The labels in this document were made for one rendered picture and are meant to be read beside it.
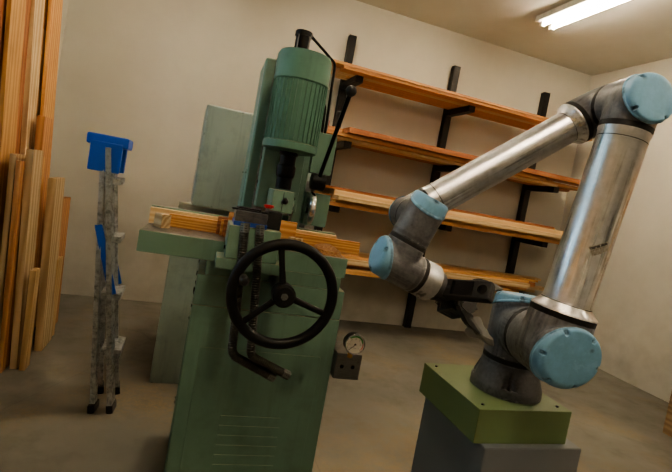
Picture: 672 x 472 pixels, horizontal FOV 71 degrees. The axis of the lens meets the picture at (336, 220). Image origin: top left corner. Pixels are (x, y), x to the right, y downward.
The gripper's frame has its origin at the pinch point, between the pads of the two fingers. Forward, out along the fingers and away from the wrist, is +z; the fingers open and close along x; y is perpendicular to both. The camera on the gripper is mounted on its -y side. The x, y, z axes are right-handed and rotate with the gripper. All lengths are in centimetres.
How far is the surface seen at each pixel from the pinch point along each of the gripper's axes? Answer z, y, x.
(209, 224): -68, 56, -8
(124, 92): -149, 252, -144
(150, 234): -82, 47, 6
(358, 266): 64, 230, -98
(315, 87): -61, 27, -53
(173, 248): -75, 47, 6
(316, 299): -31, 43, 3
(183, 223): -75, 58, -5
